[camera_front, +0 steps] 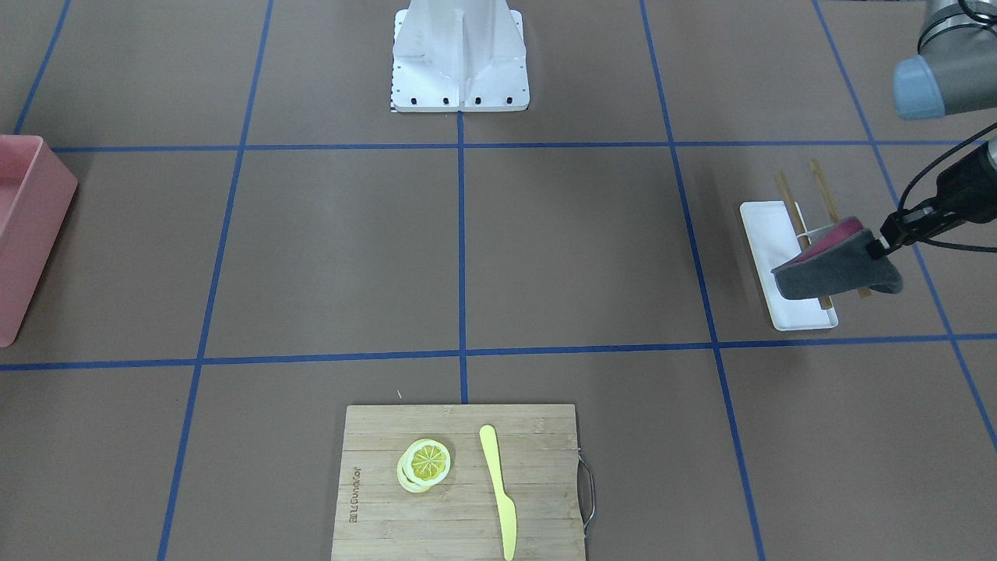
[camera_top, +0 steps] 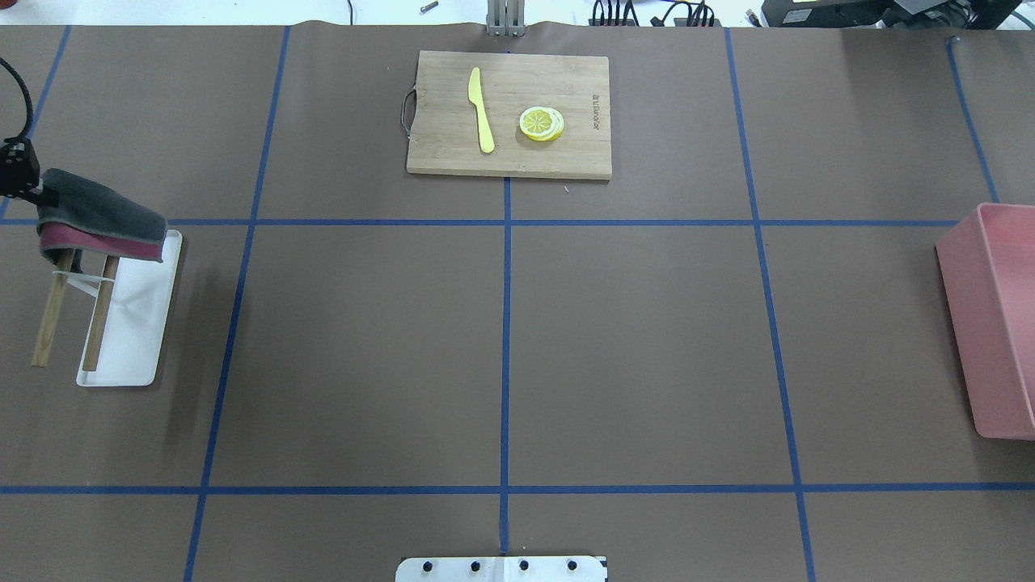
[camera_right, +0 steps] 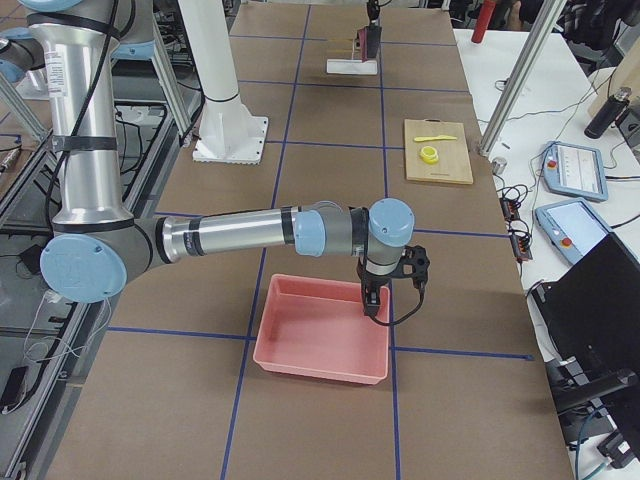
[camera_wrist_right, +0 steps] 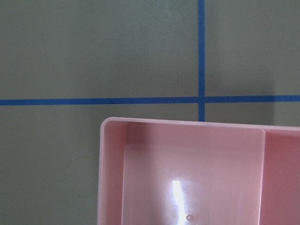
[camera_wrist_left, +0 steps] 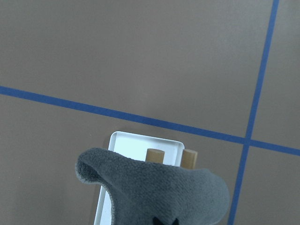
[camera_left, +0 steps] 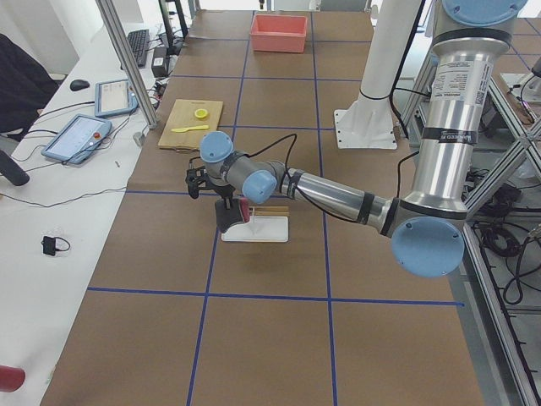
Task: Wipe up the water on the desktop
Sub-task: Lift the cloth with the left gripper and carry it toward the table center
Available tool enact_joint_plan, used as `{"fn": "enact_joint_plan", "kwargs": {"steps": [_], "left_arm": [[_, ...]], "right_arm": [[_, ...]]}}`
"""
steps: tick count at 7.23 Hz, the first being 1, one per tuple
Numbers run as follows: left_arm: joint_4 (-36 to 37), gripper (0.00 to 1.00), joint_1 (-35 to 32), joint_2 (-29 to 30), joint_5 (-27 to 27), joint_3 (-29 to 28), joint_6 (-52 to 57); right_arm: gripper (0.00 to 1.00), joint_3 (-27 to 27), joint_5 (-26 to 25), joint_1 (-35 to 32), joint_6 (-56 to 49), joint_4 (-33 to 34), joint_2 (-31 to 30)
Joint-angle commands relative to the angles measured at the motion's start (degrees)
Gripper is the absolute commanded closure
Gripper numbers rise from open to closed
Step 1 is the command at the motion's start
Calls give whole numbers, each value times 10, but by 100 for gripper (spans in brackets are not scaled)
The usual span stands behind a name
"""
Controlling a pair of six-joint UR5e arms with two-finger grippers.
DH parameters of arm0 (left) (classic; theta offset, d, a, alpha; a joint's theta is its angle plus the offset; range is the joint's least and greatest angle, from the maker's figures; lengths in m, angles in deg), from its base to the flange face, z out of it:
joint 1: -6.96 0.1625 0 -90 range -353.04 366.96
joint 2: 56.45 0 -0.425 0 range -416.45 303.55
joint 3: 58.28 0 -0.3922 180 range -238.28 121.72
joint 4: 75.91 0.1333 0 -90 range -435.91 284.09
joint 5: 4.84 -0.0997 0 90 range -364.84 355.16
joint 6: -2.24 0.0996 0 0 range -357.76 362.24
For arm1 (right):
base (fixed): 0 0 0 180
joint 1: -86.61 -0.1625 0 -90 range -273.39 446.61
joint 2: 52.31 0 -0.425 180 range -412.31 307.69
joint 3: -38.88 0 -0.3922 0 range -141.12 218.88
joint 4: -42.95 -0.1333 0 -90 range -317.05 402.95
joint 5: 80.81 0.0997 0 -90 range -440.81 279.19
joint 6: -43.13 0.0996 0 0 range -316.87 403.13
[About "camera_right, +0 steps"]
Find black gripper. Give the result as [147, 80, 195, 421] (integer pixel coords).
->
[357, 259, 398, 316]

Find pink and grey cloth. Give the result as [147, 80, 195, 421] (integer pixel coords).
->
[355, 24, 382, 62]

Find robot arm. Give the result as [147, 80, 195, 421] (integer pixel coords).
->
[25, 1, 429, 317]

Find black water bottle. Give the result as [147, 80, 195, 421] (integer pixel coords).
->
[584, 87, 632, 139]

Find pink plastic bin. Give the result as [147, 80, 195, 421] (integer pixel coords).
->
[253, 274, 389, 385]

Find red bottle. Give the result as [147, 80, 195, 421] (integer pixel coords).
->
[471, 0, 497, 44]

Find yellow plastic knife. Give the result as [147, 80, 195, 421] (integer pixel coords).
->
[413, 135, 458, 143]

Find yellow lemon slices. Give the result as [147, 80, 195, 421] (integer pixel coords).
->
[419, 145, 439, 165]

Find bamboo cutting board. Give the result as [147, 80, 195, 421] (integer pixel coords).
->
[404, 119, 473, 185]

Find near blue teach pendant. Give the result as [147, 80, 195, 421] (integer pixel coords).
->
[534, 197, 613, 265]

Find blue teach pendant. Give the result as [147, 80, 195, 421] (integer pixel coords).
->
[534, 197, 613, 265]
[542, 141, 609, 202]

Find far blue teach pendant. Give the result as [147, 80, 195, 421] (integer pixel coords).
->
[542, 141, 609, 202]

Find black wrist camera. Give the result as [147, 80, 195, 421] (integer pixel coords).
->
[394, 245, 430, 292]

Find aluminium frame post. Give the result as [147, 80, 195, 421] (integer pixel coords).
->
[478, 0, 566, 157]

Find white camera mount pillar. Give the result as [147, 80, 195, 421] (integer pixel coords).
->
[179, 0, 269, 165]

